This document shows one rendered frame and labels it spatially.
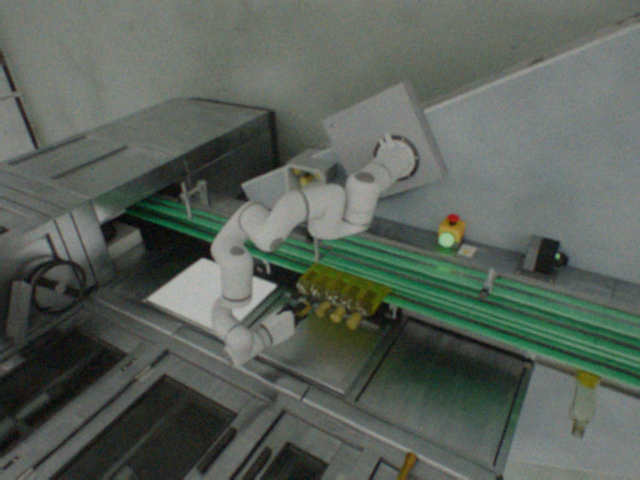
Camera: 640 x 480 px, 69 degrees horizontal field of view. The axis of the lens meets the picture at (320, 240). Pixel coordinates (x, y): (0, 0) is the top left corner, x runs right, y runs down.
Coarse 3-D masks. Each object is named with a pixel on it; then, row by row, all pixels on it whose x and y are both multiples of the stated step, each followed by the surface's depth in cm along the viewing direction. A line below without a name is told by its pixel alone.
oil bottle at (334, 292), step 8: (344, 272) 167; (336, 280) 164; (344, 280) 163; (352, 280) 164; (328, 288) 160; (336, 288) 160; (344, 288) 160; (328, 296) 159; (336, 296) 158; (336, 304) 159
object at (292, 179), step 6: (288, 168) 174; (300, 168) 170; (306, 168) 169; (312, 168) 168; (288, 174) 176; (294, 174) 179; (300, 174) 181; (312, 174) 178; (288, 180) 177; (294, 180) 180; (318, 180) 178; (324, 180) 167; (288, 186) 178; (294, 186) 181; (300, 186) 184; (306, 186) 183; (312, 186) 181
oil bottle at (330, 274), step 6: (330, 270) 168; (336, 270) 168; (324, 276) 166; (330, 276) 166; (336, 276) 166; (318, 282) 163; (324, 282) 163; (330, 282) 163; (312, 288) 162; (318, 288) 161; (324, 288) 161; (324, 294) 161
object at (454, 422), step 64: (128, 256) 213; (192, 256) 211; (64, 320) 182; (128, 320) 177; (384, 320) 173; (0, 384) 156; (64, 384) 155; (128, 384) 153; (192, 384) 153; (256, 384) 149; (384, 384) 149; (448, 384) 148; (512, 384) 146; (0, 448) 136; (64, 448) 135; (128, 448) 135; (192, 448) 134; (256, 448) 133; (320, 448) 132; (384, 448) 129; (448, 448) 128
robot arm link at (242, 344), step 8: (232, 328) 134; (240, 328) 134; (232, 336) 132; (240, 336) 131; (248, 336) 132; (256, 336) 141; (232, 344) 132; (240, 344) 131; (248, 344) 133; (256, 344) 141; (224, 352) 139; (232, 352) 135; (240, 352) 133; (248, 352) 137; (256, 352) 141; (232, 360) 137; (240, 360) 137; (248, 360) 141
